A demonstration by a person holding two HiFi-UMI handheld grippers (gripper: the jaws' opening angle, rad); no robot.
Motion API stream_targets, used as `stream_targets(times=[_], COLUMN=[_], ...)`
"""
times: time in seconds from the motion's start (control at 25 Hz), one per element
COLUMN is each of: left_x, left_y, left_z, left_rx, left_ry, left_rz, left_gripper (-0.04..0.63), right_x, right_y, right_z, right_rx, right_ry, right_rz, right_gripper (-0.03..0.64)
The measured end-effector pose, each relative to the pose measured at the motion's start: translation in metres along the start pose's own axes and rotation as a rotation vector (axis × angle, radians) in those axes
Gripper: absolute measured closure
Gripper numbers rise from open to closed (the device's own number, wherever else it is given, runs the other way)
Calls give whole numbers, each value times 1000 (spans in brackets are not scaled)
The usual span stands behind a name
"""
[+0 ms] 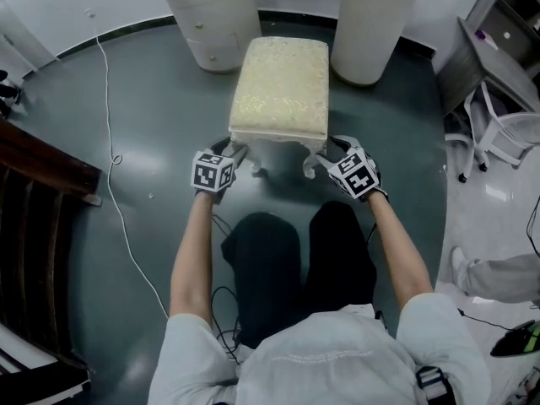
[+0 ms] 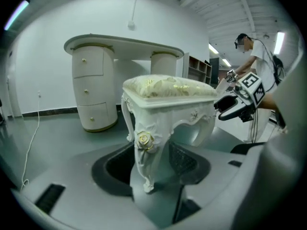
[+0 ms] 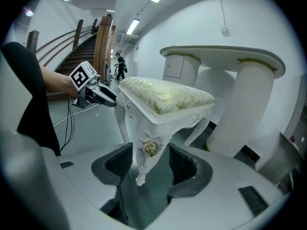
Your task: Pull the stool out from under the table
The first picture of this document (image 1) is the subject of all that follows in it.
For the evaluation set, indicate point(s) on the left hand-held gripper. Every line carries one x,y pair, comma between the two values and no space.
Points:
213,173

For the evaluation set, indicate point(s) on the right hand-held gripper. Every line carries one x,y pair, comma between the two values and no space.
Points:
356,175

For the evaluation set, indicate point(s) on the cream upholstered stool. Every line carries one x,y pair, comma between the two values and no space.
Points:
278,87

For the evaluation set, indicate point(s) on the person's left forearm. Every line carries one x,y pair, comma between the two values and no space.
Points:
192,260

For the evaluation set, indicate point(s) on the person's right forearm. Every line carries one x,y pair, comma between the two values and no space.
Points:
401,255

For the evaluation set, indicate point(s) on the person's black trousers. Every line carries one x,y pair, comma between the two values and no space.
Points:
270,277

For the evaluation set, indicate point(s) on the white office chair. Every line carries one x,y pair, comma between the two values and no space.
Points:
506,133

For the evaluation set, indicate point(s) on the grey desk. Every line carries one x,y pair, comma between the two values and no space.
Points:
485,66

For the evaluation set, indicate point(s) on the purple object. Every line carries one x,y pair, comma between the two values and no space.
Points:
485,38

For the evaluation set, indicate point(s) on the person's white shirt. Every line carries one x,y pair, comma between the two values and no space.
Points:
329,365

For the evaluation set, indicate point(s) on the dark wooden furniture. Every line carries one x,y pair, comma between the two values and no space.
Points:
34,234

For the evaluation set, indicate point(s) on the black chair base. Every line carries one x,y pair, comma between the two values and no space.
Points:
8,93

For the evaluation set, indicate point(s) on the white cabinet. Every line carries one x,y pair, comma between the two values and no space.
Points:
21,40

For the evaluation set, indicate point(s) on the black and green device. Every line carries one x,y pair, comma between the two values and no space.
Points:
516,342

